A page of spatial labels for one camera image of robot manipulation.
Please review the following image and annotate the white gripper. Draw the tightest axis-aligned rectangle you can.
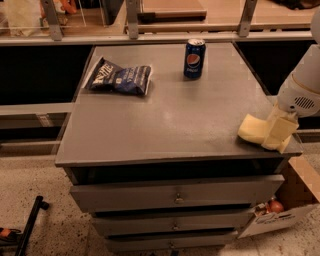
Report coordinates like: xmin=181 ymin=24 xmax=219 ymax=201
xmin=261 ymin=72 xmax=320 ymax=153

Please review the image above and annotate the yellow sponge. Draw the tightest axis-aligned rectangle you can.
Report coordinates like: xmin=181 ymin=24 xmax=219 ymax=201
xmin=238 ymin=114 xmax=267 ymax=144

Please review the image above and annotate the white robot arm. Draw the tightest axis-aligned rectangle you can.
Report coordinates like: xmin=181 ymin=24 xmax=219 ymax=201
xmin=261 ymin=8 xmax=320 ymax=152

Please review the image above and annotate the blue pepsi can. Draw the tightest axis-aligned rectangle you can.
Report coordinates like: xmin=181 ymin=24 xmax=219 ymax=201
xmin=184 ymin=38 xmax=206 ymax=79

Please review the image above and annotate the cardboard box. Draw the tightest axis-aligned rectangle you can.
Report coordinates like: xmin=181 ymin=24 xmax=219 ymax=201
xmin=239 ymin=156 xmax=320 ymax=238

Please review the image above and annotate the red onion in box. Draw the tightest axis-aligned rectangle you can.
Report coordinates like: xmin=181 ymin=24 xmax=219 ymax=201
xmin=268 ymin=199 xmax=284 ymax=213

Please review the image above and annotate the top grey drawer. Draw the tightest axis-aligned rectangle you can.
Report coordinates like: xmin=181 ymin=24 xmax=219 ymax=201
xmin=70 ymin=174 xmax=284 ymax=212

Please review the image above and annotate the grey drawer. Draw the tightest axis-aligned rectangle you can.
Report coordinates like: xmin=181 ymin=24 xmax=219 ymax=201
xmin=106 ymin=231 xmax=238 ymax=252
xmin=92 ymin=210 xmax=253 ymax=237
xmin=70 ymin=174 xmax=284 ymax=212

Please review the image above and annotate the middle grey drawer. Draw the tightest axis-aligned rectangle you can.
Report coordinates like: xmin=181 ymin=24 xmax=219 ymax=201
xmin=92 ymin=210 xmax=253 ymax=237

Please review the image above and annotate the grey drawer cabinet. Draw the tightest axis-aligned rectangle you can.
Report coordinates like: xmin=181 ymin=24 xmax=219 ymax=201
xmin=56 ymin=43 xmax=302 ymax=240

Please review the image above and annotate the dark blue chip bag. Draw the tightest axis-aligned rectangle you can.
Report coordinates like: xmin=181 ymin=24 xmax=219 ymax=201
xmin=84 ymin=57 xmax=152 ymax=95

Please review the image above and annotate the bottom grey drawer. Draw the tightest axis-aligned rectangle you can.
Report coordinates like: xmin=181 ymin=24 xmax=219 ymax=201
xmin=106 ymin=231 xmax=238 ymax=252

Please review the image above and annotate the black stand leg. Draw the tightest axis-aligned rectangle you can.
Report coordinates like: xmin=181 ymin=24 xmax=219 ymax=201
xmin=15 ymin=196 xmax=49 ymax=256

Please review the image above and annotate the metal railing frame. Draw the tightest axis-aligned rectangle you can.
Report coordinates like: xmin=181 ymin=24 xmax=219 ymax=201
xmin=0 ymin=0 xmax=320 ymax=46

